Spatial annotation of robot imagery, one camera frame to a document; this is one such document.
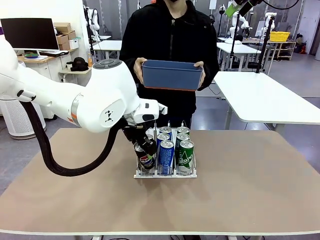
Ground blue plastic bin orange handles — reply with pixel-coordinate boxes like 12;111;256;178
141;59;204;91

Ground person's left forearm black sleeve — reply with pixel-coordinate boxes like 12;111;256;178
197;61;221;92

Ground large white table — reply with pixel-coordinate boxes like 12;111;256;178
213;71;320;133

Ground white desk with cabinet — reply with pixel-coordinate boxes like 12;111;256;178
17;47;78;120

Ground white background table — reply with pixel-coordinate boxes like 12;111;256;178
92;39;123;61
216;41;262;72

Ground person's right hand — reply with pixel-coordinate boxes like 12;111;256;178
133;57;148;86

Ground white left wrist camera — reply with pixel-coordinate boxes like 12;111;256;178
155;100;168;116

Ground white air purifier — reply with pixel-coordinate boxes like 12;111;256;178
0;94;47;140

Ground black computer monitor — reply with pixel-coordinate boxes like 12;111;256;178
0;17;60;55

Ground wooden shelf rack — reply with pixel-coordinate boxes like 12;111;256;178
267;40;297;61

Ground yellow plastic crate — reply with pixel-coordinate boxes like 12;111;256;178
269;30;291;42

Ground white clear can dispenser rack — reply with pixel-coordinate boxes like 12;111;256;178
133;119;198;179

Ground small wooden side table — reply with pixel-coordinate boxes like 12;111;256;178
58;66;93;83

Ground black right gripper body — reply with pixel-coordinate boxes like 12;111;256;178
233;0;263;8

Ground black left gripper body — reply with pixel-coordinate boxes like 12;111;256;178
121;119;153;145

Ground person in black jacket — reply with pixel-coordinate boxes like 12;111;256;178
119;0;221;131

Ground person's left hand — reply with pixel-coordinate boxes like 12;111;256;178
193;61;206;88

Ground black tripod pole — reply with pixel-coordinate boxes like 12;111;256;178
229;13;241;73
256;14;276;74

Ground black left arm cable sleeve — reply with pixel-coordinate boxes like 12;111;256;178
19;101;126;177

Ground black cap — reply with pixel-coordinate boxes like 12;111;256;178
66;56;90;72

